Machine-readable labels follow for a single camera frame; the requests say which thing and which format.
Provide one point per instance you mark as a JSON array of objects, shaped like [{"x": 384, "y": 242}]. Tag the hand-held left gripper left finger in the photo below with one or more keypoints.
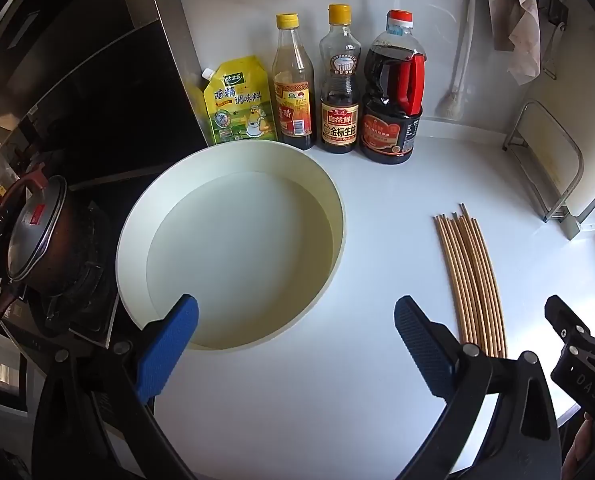
[{"x": 170, "y": 345}]

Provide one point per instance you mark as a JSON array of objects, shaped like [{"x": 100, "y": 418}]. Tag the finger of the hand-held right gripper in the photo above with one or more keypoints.
[{"x": 572, "y": 325}]

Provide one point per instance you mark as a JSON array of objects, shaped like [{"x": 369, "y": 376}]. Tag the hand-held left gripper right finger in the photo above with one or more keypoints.
[{"x": 422, "y": 345}]

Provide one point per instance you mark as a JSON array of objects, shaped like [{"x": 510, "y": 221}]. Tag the bundle of wooden chopsticks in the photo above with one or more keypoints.
[{"x": 472, "y": 280}]

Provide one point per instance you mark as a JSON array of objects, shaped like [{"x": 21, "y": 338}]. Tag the white round basin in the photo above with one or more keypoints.
[{"x": 237, "y": 240}]

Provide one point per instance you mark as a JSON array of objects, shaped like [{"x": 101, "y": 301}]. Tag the person's right hand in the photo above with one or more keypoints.
[{"x": 580, "y": 442}]

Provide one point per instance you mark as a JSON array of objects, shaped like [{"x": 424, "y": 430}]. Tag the black gas stove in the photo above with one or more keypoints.
[{"x": 82, "y": 300}]

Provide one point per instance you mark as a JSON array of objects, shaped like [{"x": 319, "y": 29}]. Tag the pot with glass lid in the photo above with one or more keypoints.
[{"x": 42, "y": 230}]

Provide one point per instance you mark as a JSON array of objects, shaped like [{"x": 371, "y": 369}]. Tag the clear soy sauce bottle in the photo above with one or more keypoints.
[{"x": 340, "y": 120}]

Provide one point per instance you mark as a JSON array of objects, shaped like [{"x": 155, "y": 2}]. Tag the yellow seasoning pouch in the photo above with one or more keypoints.
[{"x": 237, "y": 105}]

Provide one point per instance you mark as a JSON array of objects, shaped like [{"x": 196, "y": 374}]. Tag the black range hood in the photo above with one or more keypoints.
[{"x": 102, "y": 85}]

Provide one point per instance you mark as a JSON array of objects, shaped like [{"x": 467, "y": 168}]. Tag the vinegar bottle with orange label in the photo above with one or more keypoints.
[{"x": 293, "y": 105}]

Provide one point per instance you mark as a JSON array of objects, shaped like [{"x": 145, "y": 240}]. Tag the beige hanging cloth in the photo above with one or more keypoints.
[{"x": 522, "y": 35}]

